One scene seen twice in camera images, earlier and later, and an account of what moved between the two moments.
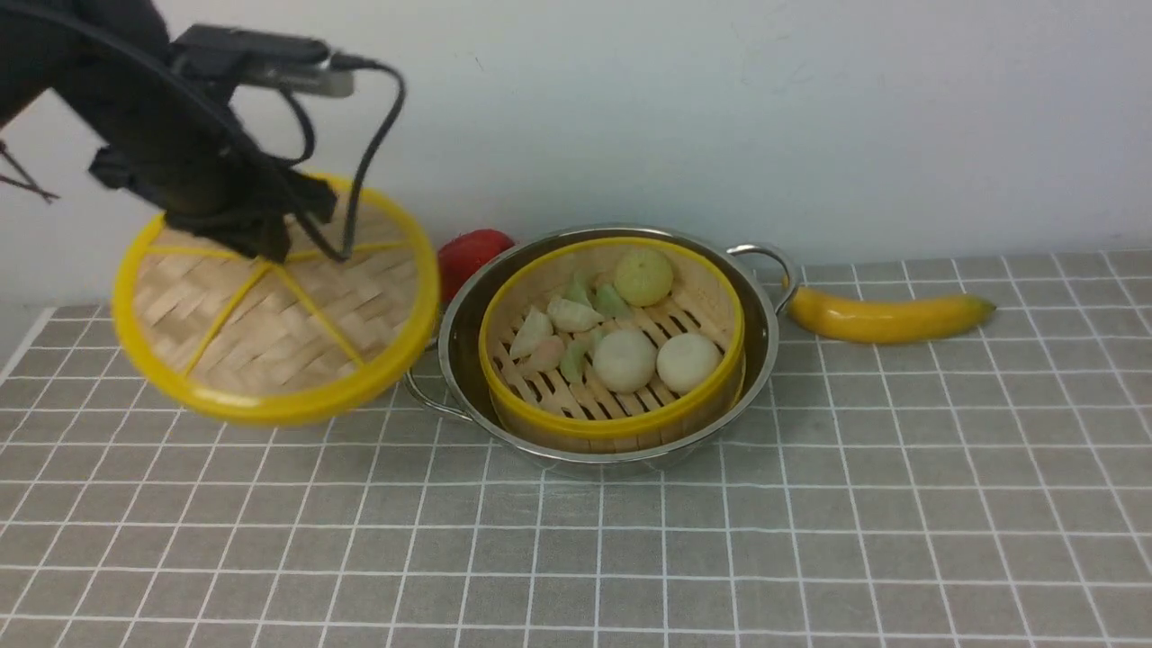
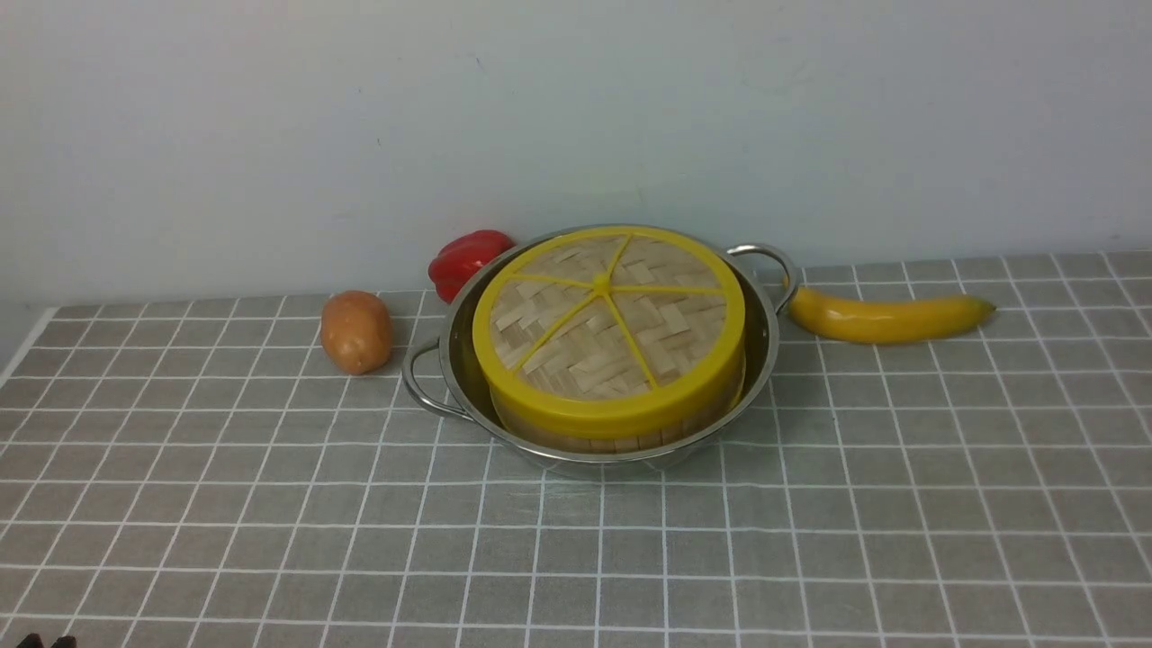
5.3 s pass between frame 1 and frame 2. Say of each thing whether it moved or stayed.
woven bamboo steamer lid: moved
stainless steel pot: stayed
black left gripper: moved
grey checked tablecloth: stayed
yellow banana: stayed
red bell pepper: stayed
